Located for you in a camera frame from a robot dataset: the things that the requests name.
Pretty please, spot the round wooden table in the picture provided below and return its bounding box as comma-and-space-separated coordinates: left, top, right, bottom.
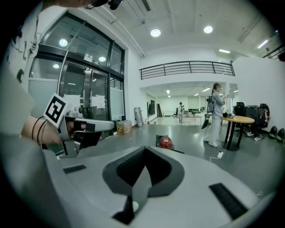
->
221, 115, 256, 151

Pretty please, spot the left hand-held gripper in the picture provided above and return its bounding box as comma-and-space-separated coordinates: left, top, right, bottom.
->
43, 92, 117, 159

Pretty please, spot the black balcony railing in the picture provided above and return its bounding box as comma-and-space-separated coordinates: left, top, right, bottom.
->
139, 61, 236, 81

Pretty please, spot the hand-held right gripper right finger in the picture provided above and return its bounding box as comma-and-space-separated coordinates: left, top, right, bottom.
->
132, 146, 277, 228

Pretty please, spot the person's left forearm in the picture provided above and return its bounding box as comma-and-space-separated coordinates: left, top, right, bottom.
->
20, 115, 64, 147

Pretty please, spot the glass double door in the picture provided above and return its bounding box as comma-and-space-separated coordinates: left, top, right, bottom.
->
28, 12, 125, 147

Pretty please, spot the black flat bag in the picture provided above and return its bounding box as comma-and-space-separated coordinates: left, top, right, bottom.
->
201, 112, 211, 130

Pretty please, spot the metal folding frame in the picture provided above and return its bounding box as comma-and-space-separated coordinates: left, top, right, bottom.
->
134, 106, 145, 128

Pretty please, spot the person's left hand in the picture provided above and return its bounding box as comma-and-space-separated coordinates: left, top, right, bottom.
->
65, 117, 87, 138

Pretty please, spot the patterned cardboard box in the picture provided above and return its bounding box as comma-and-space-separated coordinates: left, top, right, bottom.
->
115, 119, 133, 136

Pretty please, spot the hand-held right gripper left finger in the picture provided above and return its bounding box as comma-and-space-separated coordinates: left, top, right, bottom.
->
43, 146, 147, 228

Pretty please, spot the black office chair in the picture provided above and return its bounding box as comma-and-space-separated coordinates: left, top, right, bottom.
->
244, 104, 260, 134
233, 102, 247, 137

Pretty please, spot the black wrist band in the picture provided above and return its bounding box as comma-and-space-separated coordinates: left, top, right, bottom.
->
31, 115, 49, 147

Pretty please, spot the red vacuum cleaner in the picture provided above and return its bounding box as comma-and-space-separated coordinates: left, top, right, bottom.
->
155, 134, 176, 151

